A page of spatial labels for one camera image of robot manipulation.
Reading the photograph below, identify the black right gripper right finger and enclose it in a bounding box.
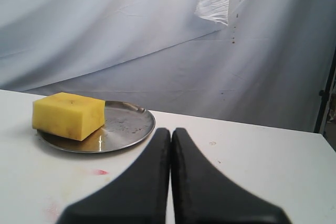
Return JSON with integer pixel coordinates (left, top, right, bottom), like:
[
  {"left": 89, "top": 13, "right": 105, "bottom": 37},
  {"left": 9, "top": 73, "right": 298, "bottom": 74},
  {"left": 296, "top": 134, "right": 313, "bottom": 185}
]
[{"left": 171, "top": 128, "right": 290, "bottom": 223}]

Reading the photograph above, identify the yellow sponge block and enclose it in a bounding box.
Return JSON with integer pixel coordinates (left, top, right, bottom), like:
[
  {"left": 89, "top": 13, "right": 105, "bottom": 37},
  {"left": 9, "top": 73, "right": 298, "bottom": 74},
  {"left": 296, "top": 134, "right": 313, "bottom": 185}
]
[{"left": 32, "top": 92, "right": 106, "bottom": 141}]

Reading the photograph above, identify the round steel plate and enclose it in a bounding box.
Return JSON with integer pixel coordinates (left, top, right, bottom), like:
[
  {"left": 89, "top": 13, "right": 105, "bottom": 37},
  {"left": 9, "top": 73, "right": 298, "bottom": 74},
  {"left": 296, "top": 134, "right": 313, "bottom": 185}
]
[{"left": 37, "top": 101, "right": 155, "bottom": 154}]

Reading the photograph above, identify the grey backdrop cloth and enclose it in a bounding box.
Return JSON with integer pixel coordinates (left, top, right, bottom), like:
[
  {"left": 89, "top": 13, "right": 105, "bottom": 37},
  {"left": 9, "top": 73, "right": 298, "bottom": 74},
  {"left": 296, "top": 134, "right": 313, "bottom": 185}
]
[{"left": 1, "top": 0, "right": 335, "bottom": 132}]

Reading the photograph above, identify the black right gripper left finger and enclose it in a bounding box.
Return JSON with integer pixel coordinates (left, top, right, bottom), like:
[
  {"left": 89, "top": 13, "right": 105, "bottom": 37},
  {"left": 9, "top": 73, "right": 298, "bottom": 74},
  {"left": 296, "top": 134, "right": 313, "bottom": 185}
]
[{"left": 57, "top": 128, "right": 171, "bottom": 223}]

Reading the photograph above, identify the black stand pole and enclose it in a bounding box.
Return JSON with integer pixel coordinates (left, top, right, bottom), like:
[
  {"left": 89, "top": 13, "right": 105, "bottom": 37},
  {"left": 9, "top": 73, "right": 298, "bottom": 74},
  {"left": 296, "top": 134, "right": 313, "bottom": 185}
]
[{"left": 313, "top": 51, "right": 335, "bottom": 134}]

